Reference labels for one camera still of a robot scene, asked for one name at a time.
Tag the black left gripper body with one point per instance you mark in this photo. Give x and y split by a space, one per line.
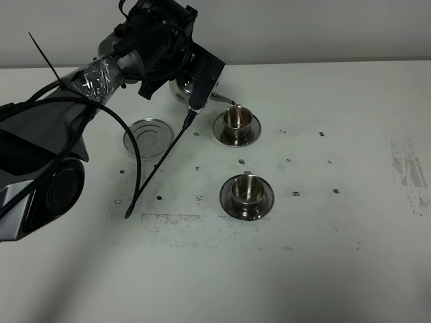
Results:
154 42

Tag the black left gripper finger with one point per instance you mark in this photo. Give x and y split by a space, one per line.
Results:
149 89

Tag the stainless steel teapot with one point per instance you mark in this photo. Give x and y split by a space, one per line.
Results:
183 86

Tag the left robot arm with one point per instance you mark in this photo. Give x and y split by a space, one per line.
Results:
42 149

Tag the teapot steel saucer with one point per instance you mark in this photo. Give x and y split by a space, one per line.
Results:
153 136

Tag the far stainless steel teacup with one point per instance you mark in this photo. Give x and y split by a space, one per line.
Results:
237 121

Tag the stainless steel teacup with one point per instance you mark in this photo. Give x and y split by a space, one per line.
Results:
247 190
237 121

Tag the near stainless steel teacup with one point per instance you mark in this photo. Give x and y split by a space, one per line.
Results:
247 190

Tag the far steel saucer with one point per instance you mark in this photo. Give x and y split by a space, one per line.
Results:
222 135

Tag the black zip tie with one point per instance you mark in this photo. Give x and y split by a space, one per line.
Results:
50 65

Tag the near steel saucer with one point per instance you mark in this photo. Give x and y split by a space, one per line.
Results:
241 213

